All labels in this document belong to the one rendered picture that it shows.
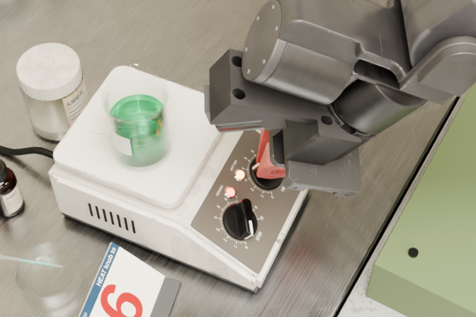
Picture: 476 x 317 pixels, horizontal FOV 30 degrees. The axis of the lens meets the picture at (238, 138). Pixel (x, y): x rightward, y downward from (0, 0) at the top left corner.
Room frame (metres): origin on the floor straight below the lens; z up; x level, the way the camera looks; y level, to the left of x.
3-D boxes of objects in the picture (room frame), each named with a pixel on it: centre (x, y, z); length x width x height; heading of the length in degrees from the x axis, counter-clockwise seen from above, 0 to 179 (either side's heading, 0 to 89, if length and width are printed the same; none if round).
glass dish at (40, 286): (0.37, 0.16, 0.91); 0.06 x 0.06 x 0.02
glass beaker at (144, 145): (0.45, 0.08, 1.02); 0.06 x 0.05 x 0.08; 178
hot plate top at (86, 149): (0.47, 0.08, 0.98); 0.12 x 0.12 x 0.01; 66
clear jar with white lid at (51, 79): (0.55, 0.18, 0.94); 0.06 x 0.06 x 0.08
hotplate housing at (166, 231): (0.46, 0.06, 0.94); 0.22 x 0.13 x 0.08; 66
